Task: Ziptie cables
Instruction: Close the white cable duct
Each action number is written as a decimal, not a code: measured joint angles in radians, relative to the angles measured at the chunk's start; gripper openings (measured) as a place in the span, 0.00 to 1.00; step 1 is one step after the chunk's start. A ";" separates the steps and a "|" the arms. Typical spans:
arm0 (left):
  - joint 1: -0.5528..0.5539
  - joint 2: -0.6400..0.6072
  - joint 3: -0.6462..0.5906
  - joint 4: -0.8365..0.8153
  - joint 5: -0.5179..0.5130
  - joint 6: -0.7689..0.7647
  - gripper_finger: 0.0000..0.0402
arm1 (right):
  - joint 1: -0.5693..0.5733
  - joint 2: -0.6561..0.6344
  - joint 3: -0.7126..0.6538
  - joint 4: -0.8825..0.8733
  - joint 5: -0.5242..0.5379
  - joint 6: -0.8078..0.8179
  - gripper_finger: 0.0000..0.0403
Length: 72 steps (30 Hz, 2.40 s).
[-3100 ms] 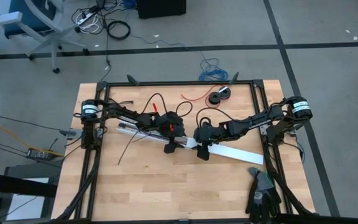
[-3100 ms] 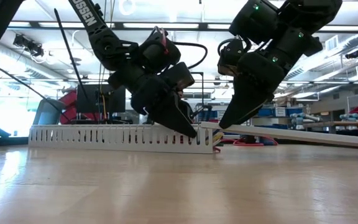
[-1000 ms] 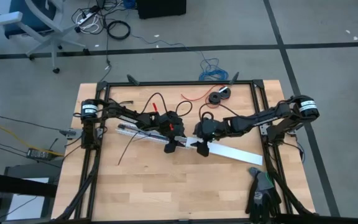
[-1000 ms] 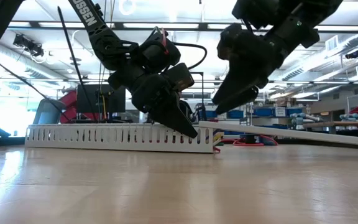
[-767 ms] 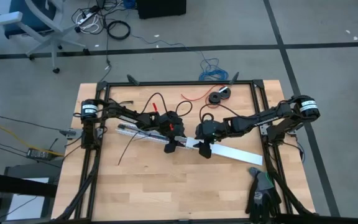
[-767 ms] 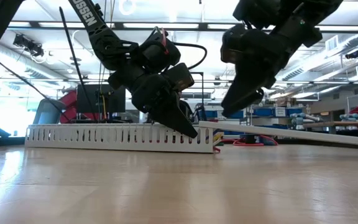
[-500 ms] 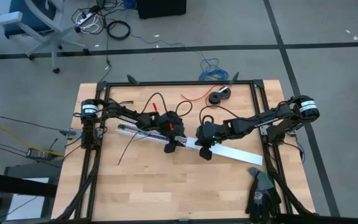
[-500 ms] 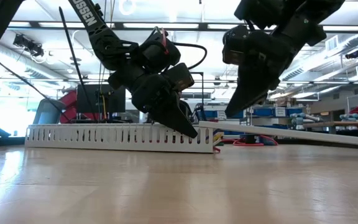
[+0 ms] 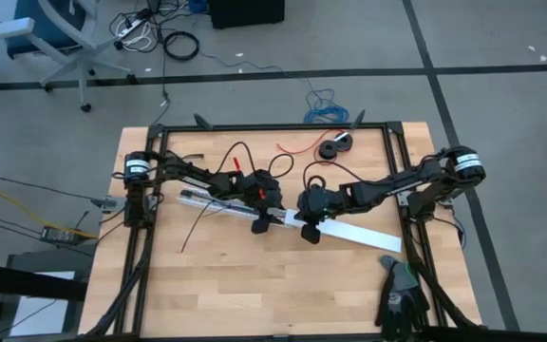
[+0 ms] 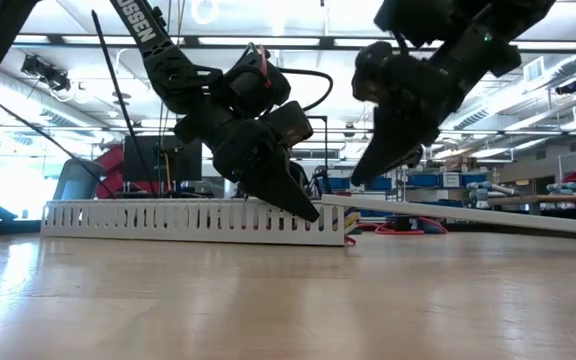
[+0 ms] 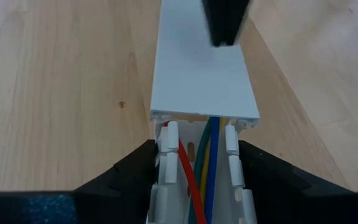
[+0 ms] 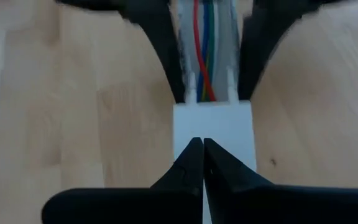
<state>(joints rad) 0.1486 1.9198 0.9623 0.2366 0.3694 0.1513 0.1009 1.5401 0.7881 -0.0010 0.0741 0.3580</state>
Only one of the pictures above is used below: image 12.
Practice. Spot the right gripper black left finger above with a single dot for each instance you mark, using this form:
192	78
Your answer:
154	205

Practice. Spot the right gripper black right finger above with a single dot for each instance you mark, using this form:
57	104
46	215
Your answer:
275	205

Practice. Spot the white duct cover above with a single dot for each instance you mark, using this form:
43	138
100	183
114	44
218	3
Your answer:
213	121

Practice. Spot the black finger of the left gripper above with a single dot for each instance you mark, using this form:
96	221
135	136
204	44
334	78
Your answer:
154	37
259	37

